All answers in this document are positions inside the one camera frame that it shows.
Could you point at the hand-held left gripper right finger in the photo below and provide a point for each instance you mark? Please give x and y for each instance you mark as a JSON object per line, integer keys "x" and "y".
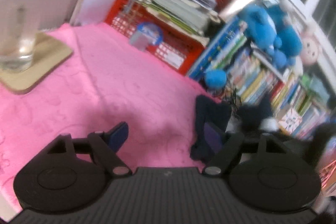
{"x": 212, "y": 134}

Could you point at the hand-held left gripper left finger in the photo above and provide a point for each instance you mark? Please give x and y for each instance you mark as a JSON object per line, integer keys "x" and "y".
{"x": 119, "y": 134}

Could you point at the navy white striped jacket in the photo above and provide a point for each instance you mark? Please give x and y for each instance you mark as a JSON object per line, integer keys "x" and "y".
{"x": 210, "y": 113}

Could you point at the white pencil print box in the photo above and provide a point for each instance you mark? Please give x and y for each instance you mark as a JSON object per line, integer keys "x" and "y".
{"x": 288, "y": 120}

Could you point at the miniature bicycle model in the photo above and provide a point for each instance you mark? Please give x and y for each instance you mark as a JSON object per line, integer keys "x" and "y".
{"x": 231, "y": 98}

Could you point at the teal booklet stack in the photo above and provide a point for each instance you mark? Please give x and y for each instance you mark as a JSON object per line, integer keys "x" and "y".
{"x": 315, "y": 87}

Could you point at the blue pompom ball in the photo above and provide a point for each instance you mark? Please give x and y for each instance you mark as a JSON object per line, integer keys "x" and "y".
{"x": 215, "y": 79}

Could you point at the pink blanket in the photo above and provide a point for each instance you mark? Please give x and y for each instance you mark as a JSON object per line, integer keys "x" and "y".
{"x": 105, "y": 69}

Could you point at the row of colourful books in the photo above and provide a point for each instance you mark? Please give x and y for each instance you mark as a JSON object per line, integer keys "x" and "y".
{"x": 257, "y": 77}

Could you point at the pink white bunny plush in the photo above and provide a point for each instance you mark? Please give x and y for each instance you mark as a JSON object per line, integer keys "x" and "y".
{"x": 311, "y": 48}

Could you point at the red plastic crate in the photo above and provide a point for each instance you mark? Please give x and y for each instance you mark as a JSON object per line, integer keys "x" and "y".
{"x": 168, "y": 43}

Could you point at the wooden coaster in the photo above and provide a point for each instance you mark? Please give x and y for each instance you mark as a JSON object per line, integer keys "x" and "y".
{"x": 50, "y": 56}

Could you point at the blue white round tag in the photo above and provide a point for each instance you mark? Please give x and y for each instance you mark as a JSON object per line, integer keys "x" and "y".
{"x": 152, "y": 32}

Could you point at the clear drinking glass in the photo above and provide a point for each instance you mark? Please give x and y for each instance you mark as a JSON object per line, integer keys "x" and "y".
{"x": 18, "y": 56}

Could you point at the stack of paper booklets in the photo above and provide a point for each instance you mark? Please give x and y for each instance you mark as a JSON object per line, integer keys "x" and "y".
{"x": 178, "y": 6}

